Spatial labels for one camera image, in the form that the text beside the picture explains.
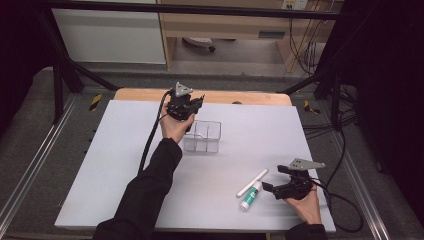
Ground black cables on floor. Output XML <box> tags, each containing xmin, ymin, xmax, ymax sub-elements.
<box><xmin>301</xmin><ymin>86</ymin><xmax>359</xmax><ymax>141</ymax></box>

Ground hand-held gripper black cable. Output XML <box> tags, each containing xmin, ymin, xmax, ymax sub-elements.
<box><xmin>309</xmin><ymin>178</ymin><xmax>364</xmax><ymax>234</ymax></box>
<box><xmin>137</xmin><ymin>89</ymin><xmax>174</xmax><ymax>175</ymax></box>

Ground right hand-held gripper black cable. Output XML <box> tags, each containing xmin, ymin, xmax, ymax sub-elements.
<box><xmin>309</xmin><ymin>178</ymin><xmax>364</xmax><ymax>234</ymax></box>

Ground white pen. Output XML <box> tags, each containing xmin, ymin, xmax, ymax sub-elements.
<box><xmin>235</xmin><ymin>168</ymin><xmax>269</xmax><ymax>198</ymax></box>

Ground yellow black striped tape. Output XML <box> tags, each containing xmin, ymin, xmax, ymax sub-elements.
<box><xmin>89</xmin><ymin>94</ymin><xmax>103</xmax><ymax>112</ymax></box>
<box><xmin>303</xmin><ymin>99</ymin><xmax>321</xmax><ymax>115</ymax></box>

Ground white wall socket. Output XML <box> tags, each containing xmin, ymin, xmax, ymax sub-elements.
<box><xmin>280</xmin><ymin>0</ymin><xmax>309</xmax><ymax>10</ymax></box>

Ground green and white glue stick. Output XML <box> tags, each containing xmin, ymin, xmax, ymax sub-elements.
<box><xmin>239</xmin><ymin>180</ymin><xmax>263</xmax><ymax>212</ymax></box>

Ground person's left hand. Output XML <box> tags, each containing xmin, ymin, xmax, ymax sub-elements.
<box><xmin>159</xmin><ymin>113</ymin><xmax>196</xmax><ymax>144</ymax></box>

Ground office chair base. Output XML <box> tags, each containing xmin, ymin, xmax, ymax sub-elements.
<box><xmin>182</xmin><ymin>37</ymin><xmax>217</xmax><ymax>53</ymax></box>

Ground person's right hand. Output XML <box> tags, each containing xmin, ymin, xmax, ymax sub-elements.
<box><xmin>283</xmin><ymin>185</ymin><xmax>323</xmax><ymax>225</ymax></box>

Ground black metal frame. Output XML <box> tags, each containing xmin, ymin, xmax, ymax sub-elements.
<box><xmin>33</xmin><ymin>0</ymin><xmax>354</xmax><ymax>131</ymax></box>

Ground white cabinet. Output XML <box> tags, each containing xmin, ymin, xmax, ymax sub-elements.
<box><xmin>51</xmin><ymin>8</ymin><xmax>167</xmax><ymax>65</ymax></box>

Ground wooden table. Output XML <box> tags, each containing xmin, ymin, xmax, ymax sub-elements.
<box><xmin>113</xmin><ymin>87</ymin><xmax>294</xmax><ymax>107</ymax></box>

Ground black curtain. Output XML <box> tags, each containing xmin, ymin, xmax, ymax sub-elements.
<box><xmin>333</xmin><ymin>0</ymin><xmax>424</xmax><ymax>218</ymax></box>
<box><xmin>0</xmin><ymin>0</ymin><xmax>58</xmax><ymax>134</ymax></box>

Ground bundle of hanging cables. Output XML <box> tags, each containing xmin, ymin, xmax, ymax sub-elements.
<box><xmin>288</xmin><ymin>16</ymin><xmax>321</xmax><ymax>76</ymax></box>

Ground aluminium rail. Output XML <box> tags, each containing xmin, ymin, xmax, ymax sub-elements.
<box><xmin>328</xmin><ymin>133</ymin><xmax>391</xmax><ymax>240</ymax></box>
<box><xmin>0</xmin><ymin>94</ymin><xmax>79</xmax><ymax>221</ymax></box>

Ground left hand-held gripper black cable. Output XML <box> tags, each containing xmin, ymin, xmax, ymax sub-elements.
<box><xmin>137</xmin><ymin>89</ymin><xmax>174</xmax><ymax>175</ymax></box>

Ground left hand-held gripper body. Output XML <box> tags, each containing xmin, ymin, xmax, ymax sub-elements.
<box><xmin>165</xmin><ymin>81</ymin><xmax>198</xmax><ymax>122</ymax></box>

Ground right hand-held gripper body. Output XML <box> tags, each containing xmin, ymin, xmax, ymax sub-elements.
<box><xmin>271</xmin><ymin>158</ymin><xmax>327</xmax><ymax>201</ymax></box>

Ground clear plastic organizer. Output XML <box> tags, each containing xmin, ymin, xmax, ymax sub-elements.
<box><xmin>183</xmin><ymin>119</ymin><xmax>223</xmax><ymax>154</ymax></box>

